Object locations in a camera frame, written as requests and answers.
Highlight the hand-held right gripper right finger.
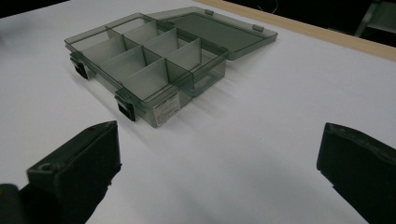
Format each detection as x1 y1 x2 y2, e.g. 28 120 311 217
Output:
316 122 396 224

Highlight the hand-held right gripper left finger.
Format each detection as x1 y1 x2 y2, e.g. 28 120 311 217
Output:
19 120 122 224

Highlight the grey transparent compartment storage box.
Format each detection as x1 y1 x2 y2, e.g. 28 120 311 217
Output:
64 6 278 129

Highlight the grey metal stand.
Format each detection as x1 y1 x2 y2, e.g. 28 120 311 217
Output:
354 0 396 38

